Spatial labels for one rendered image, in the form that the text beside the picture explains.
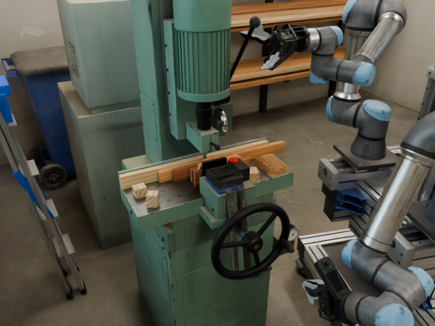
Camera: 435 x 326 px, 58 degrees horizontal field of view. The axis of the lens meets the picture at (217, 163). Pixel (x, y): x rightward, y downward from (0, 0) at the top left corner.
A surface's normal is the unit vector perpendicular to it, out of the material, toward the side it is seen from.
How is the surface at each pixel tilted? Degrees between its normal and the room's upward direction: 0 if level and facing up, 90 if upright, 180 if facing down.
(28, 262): 0
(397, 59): 90
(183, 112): 90
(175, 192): 0
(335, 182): 90
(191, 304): 90
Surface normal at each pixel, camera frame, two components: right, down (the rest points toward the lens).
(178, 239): 0.46, 0.44
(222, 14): 0.72, 0.34
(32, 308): 0.00, -0.87
